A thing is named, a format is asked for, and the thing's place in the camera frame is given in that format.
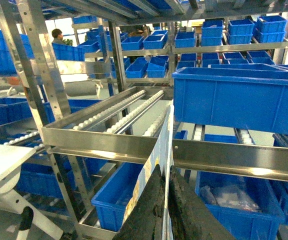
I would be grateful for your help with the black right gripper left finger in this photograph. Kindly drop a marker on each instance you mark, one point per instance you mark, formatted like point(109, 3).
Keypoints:
point(146, 219)

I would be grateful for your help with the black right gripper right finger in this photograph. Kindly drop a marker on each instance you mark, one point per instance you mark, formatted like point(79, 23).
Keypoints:
point(190, 218)

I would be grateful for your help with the large blue bin right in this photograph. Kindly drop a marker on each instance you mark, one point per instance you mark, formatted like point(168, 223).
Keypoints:
point(237, 98)

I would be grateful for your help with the seated person in background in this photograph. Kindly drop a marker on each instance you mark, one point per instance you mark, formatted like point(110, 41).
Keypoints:
point(57, 35)

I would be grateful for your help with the steel rack upright post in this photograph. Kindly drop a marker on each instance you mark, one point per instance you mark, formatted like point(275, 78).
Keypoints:
point(36, 29)

